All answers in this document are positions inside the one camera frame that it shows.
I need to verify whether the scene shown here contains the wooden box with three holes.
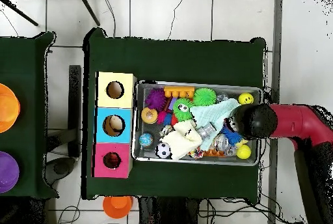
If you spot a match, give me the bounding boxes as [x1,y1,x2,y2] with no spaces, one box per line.
[92,71,138,179]

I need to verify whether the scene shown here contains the orange cup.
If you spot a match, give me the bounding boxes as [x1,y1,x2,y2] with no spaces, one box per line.
[102,195,134,219]

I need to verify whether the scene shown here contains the grey plastic base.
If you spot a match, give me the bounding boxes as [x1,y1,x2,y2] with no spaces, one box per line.
[45,156,76,186]

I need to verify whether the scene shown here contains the blue puffer ball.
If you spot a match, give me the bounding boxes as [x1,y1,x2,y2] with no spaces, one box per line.
[220,126,244,145]

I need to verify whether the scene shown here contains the silver mesh bin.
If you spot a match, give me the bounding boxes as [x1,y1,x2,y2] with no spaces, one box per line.
[131,79,263,167]

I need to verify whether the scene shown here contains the beige ball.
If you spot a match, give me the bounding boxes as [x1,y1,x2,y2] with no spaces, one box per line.
[104,115,125,135]

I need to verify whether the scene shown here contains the blue globe ball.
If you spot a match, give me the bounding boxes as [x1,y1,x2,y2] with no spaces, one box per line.
[138,132,154,148]

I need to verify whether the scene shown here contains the black metal bar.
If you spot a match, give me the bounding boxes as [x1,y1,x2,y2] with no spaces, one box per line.
[68,64,82,157]

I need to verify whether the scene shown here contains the cream muslin cloth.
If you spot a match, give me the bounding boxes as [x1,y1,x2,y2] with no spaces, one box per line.
[160,119,203,161]

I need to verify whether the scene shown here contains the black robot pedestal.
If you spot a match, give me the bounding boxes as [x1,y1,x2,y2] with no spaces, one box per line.
[137,196,201,224]

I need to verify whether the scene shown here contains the grey plastic toy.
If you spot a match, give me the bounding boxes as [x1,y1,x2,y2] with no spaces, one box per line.
[196,122,217,139]

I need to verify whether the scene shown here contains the orange building block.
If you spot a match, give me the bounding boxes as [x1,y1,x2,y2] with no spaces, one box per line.
[163,85,195,98]

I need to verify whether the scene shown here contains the dark green tablecloth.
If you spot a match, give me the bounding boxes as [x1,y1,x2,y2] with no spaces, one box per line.
[0,31,59,199]
[81,27,267,204]

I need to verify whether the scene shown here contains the purple plate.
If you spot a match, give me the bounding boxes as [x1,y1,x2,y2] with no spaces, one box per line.
[0,150,20,194]

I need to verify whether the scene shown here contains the black and white soccer ball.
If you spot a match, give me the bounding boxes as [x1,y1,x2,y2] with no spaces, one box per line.
[155,142,172,159]

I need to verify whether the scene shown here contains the orange plate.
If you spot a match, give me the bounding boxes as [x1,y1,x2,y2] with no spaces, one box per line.
[0,83,21,134]

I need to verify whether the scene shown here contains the mint green muslin cloth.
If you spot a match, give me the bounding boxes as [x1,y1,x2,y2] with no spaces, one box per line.
[189,98,241,152]

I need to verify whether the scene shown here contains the green fuzzy ball with eyes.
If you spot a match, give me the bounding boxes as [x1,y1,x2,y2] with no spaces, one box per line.
[172,98,194,122]

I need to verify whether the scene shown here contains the purple spiky ball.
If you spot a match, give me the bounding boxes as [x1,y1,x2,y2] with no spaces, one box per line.
[144,88,167,111]

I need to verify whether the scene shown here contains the green puffer ball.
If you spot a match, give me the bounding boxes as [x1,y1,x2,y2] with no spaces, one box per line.
[193,87,217,107]

